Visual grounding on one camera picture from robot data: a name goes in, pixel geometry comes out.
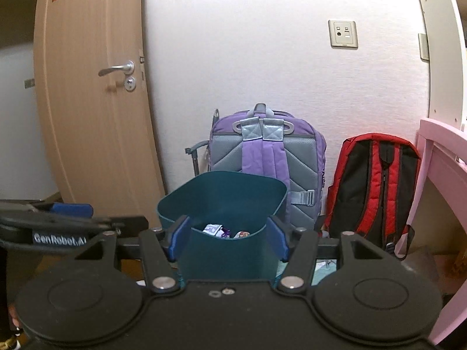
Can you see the red snack wrapper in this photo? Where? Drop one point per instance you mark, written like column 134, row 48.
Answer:
column 241, row 234

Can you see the teal plastic trash bin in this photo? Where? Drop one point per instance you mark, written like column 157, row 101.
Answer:
column 219, row 259

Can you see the white purple plastic wrapper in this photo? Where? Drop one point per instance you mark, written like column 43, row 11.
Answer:
column 213, row 229

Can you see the purple grey backpack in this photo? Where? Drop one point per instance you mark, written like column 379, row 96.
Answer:
column 262, row 153

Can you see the pink desk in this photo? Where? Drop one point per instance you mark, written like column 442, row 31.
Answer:
column 437, row 135

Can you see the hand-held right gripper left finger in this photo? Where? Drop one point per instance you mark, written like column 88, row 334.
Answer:
column 180, row 238

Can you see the wooden door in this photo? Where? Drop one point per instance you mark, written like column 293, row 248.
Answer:
column 91, row 135

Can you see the white shelf unit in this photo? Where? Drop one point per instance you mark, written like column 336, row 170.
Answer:
column 437, row 43

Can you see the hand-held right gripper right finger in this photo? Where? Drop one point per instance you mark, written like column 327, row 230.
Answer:
column 278, row 240

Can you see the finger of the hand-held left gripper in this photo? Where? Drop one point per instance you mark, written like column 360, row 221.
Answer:
column 54, row 235
column 73, row 210

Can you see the silver door lock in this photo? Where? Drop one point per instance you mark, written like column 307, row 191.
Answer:
column 129, row 84

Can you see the beige wall switch plate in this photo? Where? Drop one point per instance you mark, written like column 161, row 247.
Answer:
column 423, row 47

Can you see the beige wall socket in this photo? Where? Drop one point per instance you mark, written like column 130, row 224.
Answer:
column 343, row 33

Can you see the red black backpack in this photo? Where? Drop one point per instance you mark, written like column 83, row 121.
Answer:
column 365, row 189

